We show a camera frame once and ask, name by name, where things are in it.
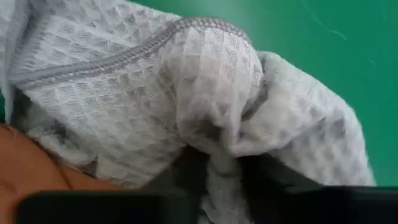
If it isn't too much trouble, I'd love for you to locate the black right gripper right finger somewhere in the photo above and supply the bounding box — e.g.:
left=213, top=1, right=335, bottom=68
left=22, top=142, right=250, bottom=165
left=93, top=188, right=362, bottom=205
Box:
left=238, top=152, right=398, bottom=224

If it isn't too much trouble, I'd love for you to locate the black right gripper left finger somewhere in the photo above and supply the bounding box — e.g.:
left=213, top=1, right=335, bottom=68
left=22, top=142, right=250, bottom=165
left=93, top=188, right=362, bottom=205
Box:
left=17, top=146, right=210, bottom=224

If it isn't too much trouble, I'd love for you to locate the light grey waffle towel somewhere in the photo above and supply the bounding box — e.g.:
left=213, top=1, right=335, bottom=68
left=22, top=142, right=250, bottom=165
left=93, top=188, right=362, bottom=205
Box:
left=0, top=0, right=377, bottom=224

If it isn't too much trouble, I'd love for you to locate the orange plastic basket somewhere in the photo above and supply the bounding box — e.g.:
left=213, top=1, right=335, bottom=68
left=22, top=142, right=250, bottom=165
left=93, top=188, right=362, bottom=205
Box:
left=0, top=122, right=123, bottom=224

